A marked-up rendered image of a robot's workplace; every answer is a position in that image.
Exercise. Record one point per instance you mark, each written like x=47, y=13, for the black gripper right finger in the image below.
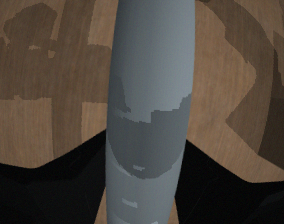
x=207, y=193

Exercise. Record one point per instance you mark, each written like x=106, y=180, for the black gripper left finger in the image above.
x=67, y=190

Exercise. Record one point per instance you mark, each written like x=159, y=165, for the grey metal pipe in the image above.
x=148, y=108

